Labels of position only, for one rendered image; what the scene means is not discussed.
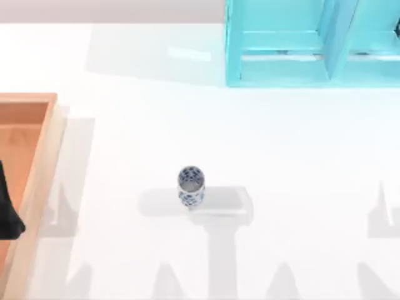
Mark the blue and white cup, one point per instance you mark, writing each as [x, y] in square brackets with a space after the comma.
[191, 193]

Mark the shallow salmon-coloured box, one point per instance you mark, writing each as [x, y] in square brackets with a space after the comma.
[34, 150]

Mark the light blue rack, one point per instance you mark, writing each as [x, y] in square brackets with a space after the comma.
[337, 47]

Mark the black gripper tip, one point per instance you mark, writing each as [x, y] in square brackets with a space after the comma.
[8, 218]

